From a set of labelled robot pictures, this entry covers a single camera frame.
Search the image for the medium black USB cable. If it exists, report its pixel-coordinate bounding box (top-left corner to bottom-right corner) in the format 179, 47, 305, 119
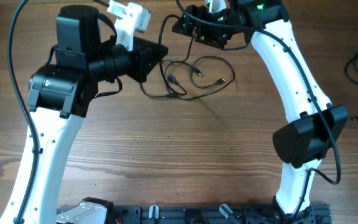
139, 14, 198, 100

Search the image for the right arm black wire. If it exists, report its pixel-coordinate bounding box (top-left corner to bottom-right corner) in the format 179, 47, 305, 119
175, 0, 342, 218

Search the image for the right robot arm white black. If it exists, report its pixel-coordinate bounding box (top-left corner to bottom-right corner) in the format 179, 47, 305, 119
174, 1, 347, 223

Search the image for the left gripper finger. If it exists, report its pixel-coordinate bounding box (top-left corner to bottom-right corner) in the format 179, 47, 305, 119
141, 51, 163, 83
134, 37, 168, 58

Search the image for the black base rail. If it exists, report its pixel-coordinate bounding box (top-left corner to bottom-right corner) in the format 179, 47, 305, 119
110, 204, 332, 224

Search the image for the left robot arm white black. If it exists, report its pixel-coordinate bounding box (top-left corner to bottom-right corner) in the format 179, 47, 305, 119
0, 1, 168, 223

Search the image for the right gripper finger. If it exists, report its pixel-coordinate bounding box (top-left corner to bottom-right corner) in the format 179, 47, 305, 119
183, 5, 211, 22
172, 15, 197, 37

